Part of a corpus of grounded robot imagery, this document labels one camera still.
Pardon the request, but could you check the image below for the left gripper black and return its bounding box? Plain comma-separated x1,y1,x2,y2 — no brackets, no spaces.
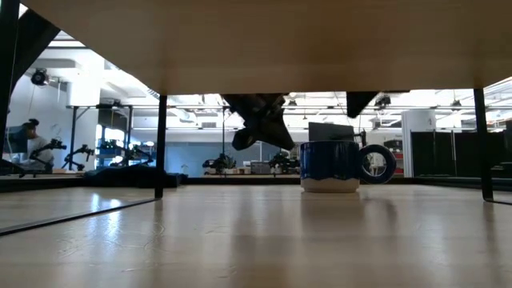
221,93,297,153

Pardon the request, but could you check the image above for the black computer monitor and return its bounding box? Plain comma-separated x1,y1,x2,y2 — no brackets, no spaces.
308,122,355,142

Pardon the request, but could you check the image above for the wooden shelf top board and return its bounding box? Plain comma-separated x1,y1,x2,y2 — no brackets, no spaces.
22,0,512,96

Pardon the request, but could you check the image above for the thick black shelf leg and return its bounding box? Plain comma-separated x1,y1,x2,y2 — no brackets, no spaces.
0,0,22,161

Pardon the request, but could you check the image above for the person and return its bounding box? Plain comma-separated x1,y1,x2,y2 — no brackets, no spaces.
18,118,56,173

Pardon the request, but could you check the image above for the thin black shelf leg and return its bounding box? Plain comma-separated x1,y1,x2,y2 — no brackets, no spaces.
154,94,170,201
474,88,495,203

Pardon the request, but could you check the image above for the dark cloth heap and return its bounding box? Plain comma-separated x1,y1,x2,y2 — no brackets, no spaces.
82,164,188,190

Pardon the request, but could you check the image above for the black shelf base bar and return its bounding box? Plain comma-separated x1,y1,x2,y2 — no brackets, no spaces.
0,197,161,238
482,197,512,208

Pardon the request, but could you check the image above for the black ceiling camera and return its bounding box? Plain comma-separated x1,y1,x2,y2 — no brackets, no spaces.
30,67,50,87

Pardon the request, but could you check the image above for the black room partition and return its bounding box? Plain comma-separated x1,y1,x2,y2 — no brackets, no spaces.
411,130,512,179

